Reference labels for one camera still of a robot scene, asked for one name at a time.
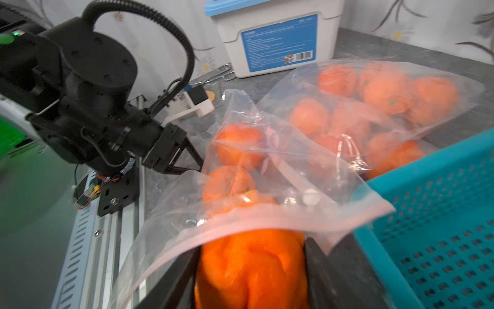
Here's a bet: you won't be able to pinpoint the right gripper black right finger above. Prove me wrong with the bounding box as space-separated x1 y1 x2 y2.
304 237 386 308

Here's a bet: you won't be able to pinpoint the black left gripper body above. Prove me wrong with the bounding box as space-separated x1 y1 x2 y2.
142 124 188 171

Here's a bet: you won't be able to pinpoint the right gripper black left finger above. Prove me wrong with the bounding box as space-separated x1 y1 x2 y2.
136 247 201 309

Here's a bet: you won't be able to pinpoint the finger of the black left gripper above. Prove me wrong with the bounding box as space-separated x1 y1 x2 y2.
165 137 204 175

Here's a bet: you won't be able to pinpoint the orange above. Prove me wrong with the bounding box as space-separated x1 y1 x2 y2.
213 122 264 169
203 166 256 201
194 229 310 308

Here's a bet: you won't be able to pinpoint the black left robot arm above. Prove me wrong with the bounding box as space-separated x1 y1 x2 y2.
1 1 203 180

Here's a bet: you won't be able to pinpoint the clear zip-top bag rear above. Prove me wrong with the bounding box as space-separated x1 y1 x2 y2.
258 59 485 178

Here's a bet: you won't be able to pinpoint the metal tongs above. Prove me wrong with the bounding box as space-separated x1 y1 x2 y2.
189 63 237 87

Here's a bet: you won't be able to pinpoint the teal plastic basket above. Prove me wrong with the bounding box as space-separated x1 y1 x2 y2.
353 130 493 308

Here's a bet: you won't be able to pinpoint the blue lid storage box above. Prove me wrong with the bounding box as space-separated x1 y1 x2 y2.
204 0 344 78

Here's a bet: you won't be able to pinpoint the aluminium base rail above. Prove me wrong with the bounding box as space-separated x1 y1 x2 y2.
51 167 147 308

